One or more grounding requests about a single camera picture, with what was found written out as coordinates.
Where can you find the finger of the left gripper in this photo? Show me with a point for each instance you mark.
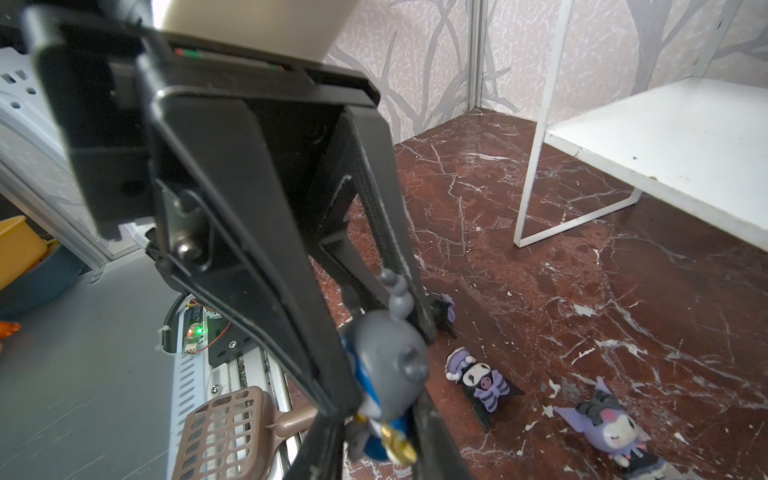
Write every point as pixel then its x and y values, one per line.
pixel 359 162

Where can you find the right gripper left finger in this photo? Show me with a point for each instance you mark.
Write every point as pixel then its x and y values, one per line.
pixel 321 454

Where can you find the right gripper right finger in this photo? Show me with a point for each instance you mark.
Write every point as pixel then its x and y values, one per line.
pixel 438 455

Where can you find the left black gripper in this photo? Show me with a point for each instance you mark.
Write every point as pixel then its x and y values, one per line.
pixel 215 144

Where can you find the small grey bunny figure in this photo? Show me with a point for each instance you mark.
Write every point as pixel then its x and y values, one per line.
pixel 388 357

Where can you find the white two-tier metal shelf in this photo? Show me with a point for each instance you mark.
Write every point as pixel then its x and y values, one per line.
pixel 699 145

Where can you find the purple bat Kuromi figure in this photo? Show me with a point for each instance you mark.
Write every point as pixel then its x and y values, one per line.
pixel 482 385

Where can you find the brown plastic litter scoop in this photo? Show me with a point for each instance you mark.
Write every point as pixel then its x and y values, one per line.
pixel 236 436

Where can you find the small circuit board with LED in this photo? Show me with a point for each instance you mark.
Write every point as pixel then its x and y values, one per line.
pixel 195 330

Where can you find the black Kuromi figure lying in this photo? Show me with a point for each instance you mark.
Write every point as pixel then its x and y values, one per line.
pixel 443 312

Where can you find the purple dress Kuromi figure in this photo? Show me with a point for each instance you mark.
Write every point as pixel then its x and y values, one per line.
pixel 607 426

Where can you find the blue plastic basin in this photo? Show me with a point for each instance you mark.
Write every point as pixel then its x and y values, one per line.
pixel 46 281

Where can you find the yellow plastic basin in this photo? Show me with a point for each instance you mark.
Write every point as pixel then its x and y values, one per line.
pixel 21 248

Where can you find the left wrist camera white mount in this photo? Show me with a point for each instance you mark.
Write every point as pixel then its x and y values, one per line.
pixel 304 29

